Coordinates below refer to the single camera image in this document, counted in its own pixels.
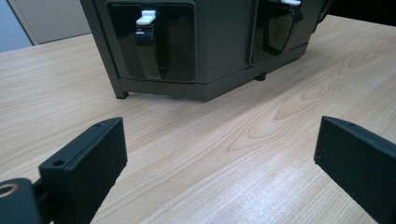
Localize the dark grey corner rack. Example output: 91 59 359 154
79 0 332 103

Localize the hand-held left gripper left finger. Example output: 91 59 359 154
38 117 129 224

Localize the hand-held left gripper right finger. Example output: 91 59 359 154
313 116 396 224

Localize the white panel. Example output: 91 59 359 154
7 0 92 46

